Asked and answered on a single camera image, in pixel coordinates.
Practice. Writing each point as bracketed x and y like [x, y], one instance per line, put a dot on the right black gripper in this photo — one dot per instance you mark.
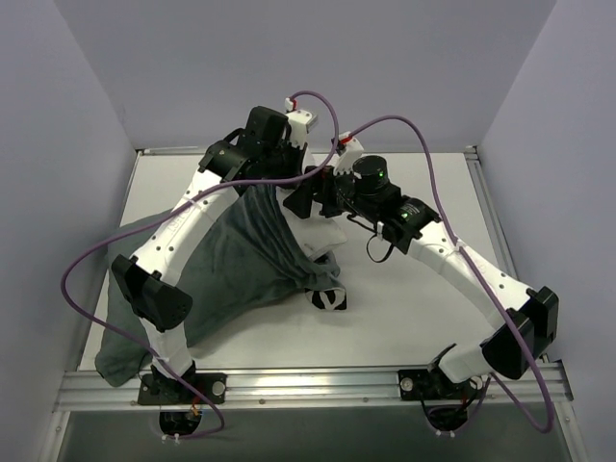
[317, 191]

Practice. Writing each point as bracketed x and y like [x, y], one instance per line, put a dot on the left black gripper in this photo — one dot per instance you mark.
[281, 161]

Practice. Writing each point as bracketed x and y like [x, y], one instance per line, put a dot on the white pillow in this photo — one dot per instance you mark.
[316, 236]

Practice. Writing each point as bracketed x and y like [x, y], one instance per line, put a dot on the zebra pillowcase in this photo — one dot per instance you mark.
[249, 259]

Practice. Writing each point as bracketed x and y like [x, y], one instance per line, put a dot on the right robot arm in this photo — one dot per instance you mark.
[524, 320]

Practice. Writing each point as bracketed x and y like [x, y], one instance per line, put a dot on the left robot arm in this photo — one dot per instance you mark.
[148, 278]

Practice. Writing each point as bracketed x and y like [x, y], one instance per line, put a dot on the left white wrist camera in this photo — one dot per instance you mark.
[300, 123]

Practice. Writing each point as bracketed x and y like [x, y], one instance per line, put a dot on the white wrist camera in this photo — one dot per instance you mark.
[300, 123]
[349, 150]

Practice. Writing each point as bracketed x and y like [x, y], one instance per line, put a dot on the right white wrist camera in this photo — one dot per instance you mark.
[349, 150]

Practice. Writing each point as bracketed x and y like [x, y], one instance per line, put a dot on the right aluminium rail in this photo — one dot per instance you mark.
[497, 251]

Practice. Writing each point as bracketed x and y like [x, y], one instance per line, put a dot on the aluminium rail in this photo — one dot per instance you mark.
[280, 388]
[497, 251]

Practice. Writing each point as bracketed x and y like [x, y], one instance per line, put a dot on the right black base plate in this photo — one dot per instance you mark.
[422, 384]

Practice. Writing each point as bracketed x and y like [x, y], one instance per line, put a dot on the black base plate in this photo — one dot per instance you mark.
[422, 384]
[157, 389]

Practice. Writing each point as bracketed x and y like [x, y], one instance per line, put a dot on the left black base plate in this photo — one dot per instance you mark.
[157, 389]

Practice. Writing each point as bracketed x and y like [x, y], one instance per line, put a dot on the front aluminium rail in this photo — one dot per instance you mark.
[280, 388]

